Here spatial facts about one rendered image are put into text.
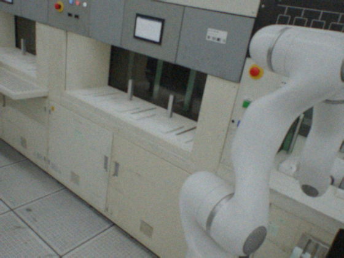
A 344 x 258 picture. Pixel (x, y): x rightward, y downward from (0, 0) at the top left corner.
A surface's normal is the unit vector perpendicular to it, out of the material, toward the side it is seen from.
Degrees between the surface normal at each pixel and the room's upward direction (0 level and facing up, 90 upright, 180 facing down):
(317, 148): 66
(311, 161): 82
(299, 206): 90
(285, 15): 90
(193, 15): 90
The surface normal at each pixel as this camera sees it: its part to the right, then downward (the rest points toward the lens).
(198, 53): -0.61, 0.20
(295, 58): -0.84, 0.02
